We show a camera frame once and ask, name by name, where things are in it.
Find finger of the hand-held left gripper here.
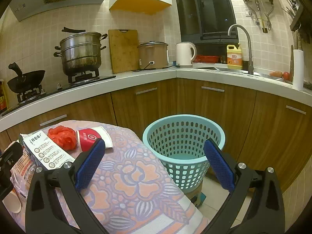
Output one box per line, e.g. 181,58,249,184
0,141,22,200

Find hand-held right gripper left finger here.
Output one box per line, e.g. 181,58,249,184
25,138,115,234

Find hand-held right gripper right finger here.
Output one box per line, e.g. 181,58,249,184
203,138,284,234

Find orange white snack packet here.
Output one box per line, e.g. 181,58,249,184
10,149,37,198

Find red paper cup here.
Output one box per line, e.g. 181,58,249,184
76,126,114,153

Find white drink carton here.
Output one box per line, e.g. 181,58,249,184
19,130,76,171

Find red plastic bag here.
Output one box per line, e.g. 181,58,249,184
47,125,79,152

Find light blue plastic basket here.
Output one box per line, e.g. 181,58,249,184
143,114,226,190

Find small wooden stool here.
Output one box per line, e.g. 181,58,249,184
188,184,206,207

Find floral pink blanket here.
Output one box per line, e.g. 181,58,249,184
7,120,210,234

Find wooden cabinet door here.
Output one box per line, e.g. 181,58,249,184
111,79,177,137
177,78,257,156
244,91,312,192
5,94,117,143

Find black wok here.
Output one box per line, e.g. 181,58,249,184
7,62,46,93

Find black gas stove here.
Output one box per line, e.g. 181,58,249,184
1,69,117,116

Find steel sink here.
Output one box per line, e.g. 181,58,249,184
191,66,285,81

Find red plastic tray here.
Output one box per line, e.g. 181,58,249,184
194,54,220,64

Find yellow detergent bottle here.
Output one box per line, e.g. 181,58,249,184
227,43,243,70

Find steel steamer pot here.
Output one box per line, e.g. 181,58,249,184
54,27,108,76

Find steel faucet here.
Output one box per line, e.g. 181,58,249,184
228,24,254,75

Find white electric kettle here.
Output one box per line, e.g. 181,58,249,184
175,42,197,68

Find wooden cutting board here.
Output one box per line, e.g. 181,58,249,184
108,29,140,74

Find paper towel roll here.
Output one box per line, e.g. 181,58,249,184
292,49,304,90

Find brown rice cooker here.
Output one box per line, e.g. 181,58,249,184
137,41,169,70

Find range hood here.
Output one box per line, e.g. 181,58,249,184
10,0,117,22

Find dark window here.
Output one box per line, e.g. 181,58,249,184
173,0,238,45

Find water heater pipes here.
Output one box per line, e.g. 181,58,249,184
245,0,275,33

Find rice cooker cable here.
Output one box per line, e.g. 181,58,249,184
132,62,176,72

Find wall utensil rack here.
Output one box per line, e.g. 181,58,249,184
283,0,312,44

